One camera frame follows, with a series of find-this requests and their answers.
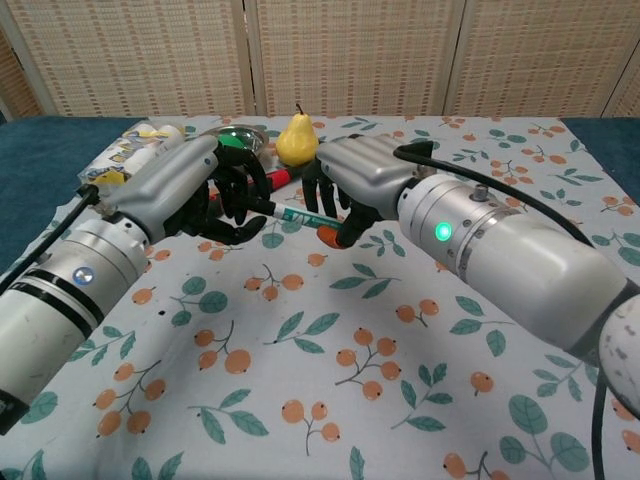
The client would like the floral printed tablecloth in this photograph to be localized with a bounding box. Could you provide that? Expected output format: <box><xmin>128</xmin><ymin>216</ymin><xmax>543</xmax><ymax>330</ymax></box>
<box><xmin>0</xmin><ymin>114</ymin><xmax>640</xmax><ymax>480</ymax></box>

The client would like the red black claw hammer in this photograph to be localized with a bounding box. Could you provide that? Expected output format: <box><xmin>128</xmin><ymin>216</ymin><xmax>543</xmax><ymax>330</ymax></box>
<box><xmin>208</xmin><ymin>167</ymin><xmax>297</xmax><ymax>204</ymax></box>

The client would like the yellow pear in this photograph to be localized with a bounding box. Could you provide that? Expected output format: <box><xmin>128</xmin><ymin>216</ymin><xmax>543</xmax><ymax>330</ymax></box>
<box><xmin>275</xmin><ymin>103</ymin><xmax>321</xmax><ymax>168</ymax></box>

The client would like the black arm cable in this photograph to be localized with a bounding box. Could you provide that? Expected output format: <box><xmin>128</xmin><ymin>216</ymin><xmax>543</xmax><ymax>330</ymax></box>
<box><xmin>0</xmin><ymin>183</ymin><xmax>99</xmax><ymax>284</ymax></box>
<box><xmin>393</xmin><ymin>140</ymin><xmax>640</xmax><ymax>480</ymax></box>

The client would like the white green marker pen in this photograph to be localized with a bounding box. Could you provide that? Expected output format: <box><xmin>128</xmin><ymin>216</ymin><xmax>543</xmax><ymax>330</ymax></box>
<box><xmin>269</xmin><ymin>201</ymin><xmax>342</xmax><ymax>232</ymax></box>

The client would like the stainless steel bowl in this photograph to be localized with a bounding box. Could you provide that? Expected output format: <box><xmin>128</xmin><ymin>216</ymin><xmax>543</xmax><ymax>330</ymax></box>
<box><xmin>199</xmin><ymin>124</ymin><xmax>270</xmax><ymax>152</ymax></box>

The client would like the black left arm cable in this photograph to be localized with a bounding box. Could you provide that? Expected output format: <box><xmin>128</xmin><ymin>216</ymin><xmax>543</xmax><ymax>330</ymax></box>
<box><xmin>0</xmin><ymin>183</ymin><xmax>99</xmax><ymax>284</ymax></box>

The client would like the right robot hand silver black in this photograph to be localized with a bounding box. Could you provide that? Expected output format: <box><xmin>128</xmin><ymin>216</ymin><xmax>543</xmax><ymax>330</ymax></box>
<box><xmin>301</xmin><ymin>133</ymin><xmax>426</xmax><ymax>249</ymax></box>

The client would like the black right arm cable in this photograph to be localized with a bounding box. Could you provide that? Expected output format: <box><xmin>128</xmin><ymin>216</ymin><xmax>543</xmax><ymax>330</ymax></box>
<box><xmin>393</xmin><ymin>140</ymin><xmax>640</xmax><ymax>480</ymax></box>

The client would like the white yellow snack package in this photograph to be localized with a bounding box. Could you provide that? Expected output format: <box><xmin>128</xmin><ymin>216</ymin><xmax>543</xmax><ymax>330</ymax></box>
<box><xmin>78</xmin><ymin>121</ymin><xmax>187</xmax><ymax>190</ymax></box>

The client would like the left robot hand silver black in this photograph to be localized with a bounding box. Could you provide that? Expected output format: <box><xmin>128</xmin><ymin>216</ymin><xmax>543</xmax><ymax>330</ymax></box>
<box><xmin>102</xmin><ymin>134</ymin><xmax>275</xmax><ymax>246</ymax></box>

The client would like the bamboo folding screen panel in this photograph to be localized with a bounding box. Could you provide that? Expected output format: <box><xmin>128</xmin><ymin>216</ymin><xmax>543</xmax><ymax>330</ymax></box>
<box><xmin>247</xmin><ymin>0</ymin><xmax>466</xmax><ymax>118</ymax></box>
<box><xmin>0</xmin><ymin>24</ymin><xmax>49</xmax><ymax>121</ymax></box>
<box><xmin>452</xmin><ymin>0</ymin><xmax>634</xmax><ymax>119</ymax></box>
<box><xmin>609</xmin><ymin>29</ymin><xmax>640</xmax><ymax>120</ymax></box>
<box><xmin>0</xmin><ymin>0</ymin><xmax>254</xmax><ymax>119</ymax></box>

